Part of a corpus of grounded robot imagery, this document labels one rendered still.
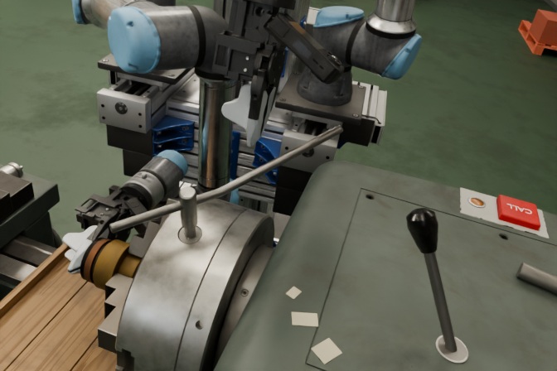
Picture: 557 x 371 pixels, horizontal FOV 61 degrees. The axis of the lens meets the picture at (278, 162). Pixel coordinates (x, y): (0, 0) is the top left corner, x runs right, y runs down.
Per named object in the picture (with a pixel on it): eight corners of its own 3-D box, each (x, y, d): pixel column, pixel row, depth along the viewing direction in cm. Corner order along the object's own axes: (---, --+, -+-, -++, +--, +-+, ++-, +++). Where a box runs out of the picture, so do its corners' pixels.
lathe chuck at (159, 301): (253, 278, 98) (260, 170, 77) (181, 437, 76) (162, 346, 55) (213, 265, 100) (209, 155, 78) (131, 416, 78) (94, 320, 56)
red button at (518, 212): (531, 213, 80) (536, 204, 79) (536, 235, 75) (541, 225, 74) (494, 203, 81) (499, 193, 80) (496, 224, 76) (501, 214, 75)
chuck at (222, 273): (269, 284, 98) (280, 175, 76) (201, 445, 75) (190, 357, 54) (253, 278, 98) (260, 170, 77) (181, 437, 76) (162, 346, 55)
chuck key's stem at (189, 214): (186, 255, 67) (182, 200, 60) (181, 243, 69) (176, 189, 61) (201, 249, 68) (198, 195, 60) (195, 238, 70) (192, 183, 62)
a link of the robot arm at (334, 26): (322, 46, 132) (331, -3, 124) (365, 62, 126) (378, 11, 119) (299, 57, 123) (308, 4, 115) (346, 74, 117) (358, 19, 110)
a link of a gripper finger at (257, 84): (253, 113, 69) (264, 54, 66) (264, 116, 69) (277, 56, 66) (242, 119, 65) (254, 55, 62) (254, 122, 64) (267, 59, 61)
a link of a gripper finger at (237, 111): (220, 137, 71) (231, 76, 68) (258, 147, 70) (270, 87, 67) (212, 142, 68) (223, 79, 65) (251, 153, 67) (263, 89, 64)
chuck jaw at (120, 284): (178, 292, 74) (136, 350, 63) (176, 315, 76) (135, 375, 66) (116, 269, 76) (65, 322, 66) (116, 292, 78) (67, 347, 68)
